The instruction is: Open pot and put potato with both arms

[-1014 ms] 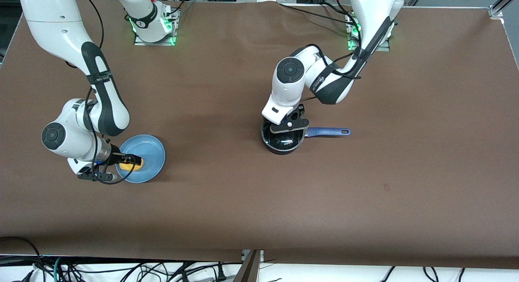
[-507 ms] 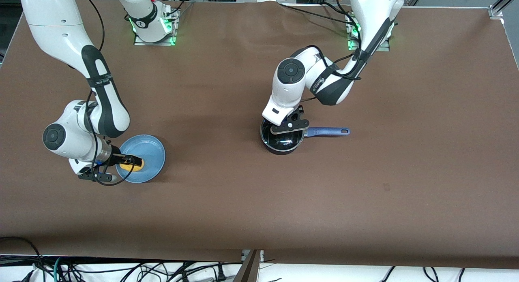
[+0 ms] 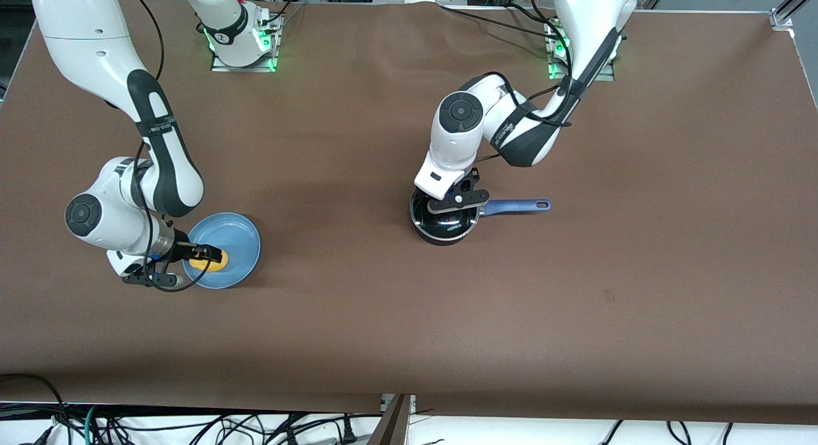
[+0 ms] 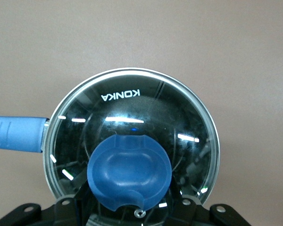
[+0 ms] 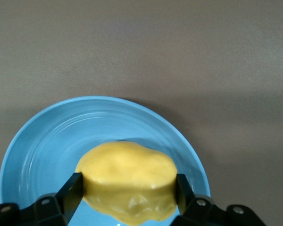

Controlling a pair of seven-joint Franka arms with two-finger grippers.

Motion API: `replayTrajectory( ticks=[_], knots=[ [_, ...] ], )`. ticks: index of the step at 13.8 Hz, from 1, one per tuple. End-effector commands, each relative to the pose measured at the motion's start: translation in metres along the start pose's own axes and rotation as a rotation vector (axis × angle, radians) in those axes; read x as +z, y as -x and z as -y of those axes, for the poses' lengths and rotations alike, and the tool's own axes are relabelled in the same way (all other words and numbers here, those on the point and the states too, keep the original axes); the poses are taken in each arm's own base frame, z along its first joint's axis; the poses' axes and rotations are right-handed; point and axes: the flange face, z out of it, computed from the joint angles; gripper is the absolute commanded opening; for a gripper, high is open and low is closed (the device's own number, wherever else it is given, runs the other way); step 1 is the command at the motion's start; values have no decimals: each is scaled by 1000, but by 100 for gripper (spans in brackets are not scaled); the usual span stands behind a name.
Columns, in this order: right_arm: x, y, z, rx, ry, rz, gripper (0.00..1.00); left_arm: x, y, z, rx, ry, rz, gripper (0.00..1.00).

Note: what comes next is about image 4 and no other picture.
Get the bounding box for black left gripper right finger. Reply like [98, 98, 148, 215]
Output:
[169, 197, 250, 226]

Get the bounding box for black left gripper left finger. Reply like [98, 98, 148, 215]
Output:
[0, 195, 80, 226]

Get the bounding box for glass lid with blue knob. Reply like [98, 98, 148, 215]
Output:
[42, 68, 220, 226]

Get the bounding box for brown table cover mat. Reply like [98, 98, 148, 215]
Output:
[0, 0, 283, 226]

